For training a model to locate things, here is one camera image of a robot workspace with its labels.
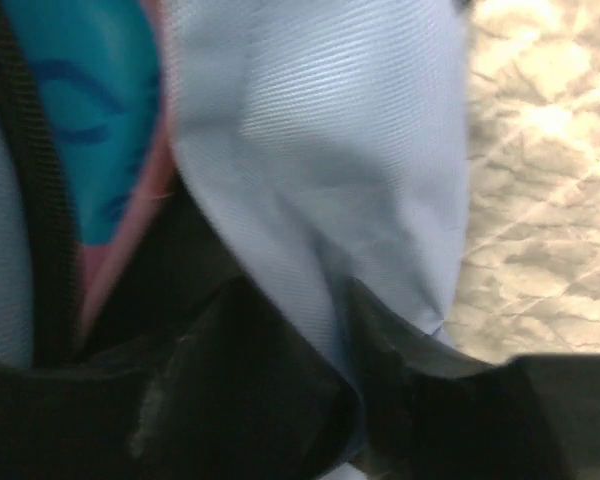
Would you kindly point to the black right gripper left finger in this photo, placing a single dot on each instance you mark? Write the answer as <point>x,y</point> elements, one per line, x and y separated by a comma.
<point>234,392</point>

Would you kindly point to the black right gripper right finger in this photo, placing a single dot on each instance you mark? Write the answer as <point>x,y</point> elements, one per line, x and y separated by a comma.
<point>436,413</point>

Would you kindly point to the blue student backpack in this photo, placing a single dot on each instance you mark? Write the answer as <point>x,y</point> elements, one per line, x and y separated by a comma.
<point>315,143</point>

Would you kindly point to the pink cartoon pencil case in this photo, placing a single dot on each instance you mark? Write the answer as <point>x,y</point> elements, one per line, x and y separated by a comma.
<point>97,67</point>

